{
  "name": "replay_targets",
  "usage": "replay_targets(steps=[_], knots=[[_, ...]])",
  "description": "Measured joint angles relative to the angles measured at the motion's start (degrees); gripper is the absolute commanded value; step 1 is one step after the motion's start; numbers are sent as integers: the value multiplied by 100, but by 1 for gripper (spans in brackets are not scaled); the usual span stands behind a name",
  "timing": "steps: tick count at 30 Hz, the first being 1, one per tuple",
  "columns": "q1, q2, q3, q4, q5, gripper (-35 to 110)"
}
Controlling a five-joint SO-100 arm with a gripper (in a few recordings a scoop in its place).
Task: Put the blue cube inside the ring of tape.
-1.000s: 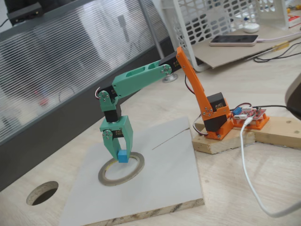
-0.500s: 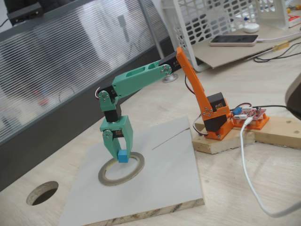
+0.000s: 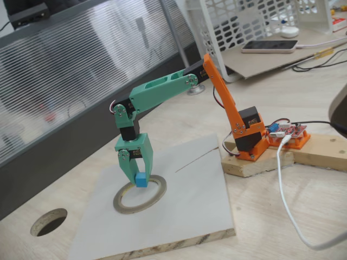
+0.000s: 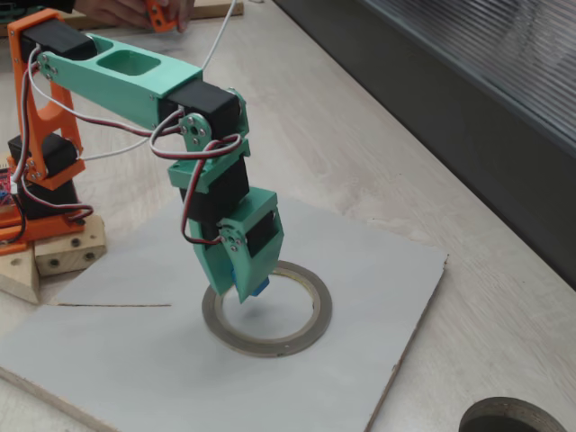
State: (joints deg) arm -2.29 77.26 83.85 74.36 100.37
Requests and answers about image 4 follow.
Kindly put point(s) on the pale wooden base plank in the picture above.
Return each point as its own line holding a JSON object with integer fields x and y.
{"x": 18, "y": 279}

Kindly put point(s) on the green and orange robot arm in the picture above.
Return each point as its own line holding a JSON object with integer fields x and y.
{"x": 126, "y": 85}

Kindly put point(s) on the orange controller board mount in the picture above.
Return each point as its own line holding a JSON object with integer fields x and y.
{"x": 11, "y": 236}

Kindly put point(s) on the dark partition with ribbed glass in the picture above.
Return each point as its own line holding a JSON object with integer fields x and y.
{"x": 495, "y": 157}

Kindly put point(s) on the blue cube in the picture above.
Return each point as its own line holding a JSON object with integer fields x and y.
{"x": 262, "y": 288}

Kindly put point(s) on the green gripper black servo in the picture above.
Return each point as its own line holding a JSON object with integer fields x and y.
{"x": 260, "y": 234}

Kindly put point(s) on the bare human hand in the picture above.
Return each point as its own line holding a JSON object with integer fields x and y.
{"x": 117, "y": 11}

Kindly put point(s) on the white chipboard panel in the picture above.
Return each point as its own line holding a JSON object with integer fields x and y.
{"x": 315, "y": 396}

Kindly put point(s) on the wooden base block with screws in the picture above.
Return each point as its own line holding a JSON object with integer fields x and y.
{"x": 67, "y": 258}

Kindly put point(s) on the red controller circuit board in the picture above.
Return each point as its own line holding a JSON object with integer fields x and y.
{"x": 3, "y": 184}

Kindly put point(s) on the long light wooden plank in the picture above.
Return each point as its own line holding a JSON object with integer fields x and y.
{"x": 216, "y": 9}

